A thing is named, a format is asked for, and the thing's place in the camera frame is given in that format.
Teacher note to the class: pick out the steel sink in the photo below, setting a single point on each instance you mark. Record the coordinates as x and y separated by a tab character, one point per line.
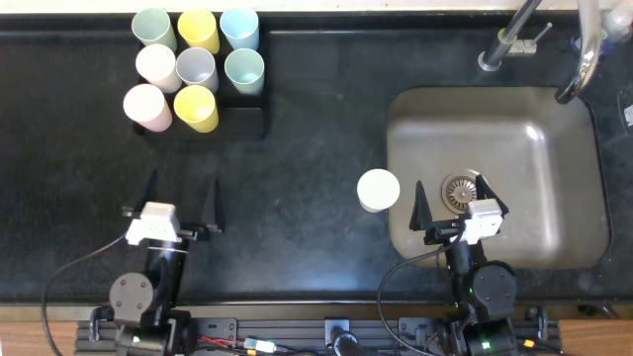
519	143

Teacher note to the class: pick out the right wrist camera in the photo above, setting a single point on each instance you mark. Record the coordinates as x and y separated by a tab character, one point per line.
483	221

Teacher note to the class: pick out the green cup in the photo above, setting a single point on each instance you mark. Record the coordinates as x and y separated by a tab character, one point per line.
244	71
153	27

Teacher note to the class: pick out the yellow cup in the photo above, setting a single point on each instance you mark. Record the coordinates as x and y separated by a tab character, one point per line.
199	29
196	109

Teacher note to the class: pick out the blue cup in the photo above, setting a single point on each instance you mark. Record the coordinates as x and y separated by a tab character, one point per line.
240	27

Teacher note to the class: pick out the steel tap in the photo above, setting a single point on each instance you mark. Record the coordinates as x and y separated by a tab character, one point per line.
588	54

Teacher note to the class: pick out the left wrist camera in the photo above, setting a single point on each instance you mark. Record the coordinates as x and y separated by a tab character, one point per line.
153	222

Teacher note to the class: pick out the black tray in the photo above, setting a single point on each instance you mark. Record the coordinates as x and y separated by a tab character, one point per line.
242	123

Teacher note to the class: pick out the pink cup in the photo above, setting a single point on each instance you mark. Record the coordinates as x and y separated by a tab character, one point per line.
147	108

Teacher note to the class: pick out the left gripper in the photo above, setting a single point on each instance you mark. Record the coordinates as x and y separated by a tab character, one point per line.
198	231

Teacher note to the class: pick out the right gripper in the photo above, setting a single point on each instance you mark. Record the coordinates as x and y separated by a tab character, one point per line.
445	232

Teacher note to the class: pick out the grey cup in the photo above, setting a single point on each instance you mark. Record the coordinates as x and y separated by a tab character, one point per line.
197	68

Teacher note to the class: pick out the white cup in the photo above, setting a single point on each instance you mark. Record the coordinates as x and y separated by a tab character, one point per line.
378	190
157	66

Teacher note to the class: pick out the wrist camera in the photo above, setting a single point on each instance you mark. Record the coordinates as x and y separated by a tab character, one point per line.
483	221
153	222

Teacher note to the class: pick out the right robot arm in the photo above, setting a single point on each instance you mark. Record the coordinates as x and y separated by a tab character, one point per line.
494	289

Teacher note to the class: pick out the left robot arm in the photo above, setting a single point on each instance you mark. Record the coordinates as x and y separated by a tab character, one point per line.
131	296

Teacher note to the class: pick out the blue soap bottle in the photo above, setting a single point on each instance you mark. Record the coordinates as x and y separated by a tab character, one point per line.
618	25

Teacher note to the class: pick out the mounting rail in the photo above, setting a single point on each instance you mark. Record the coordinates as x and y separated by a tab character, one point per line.
297	331

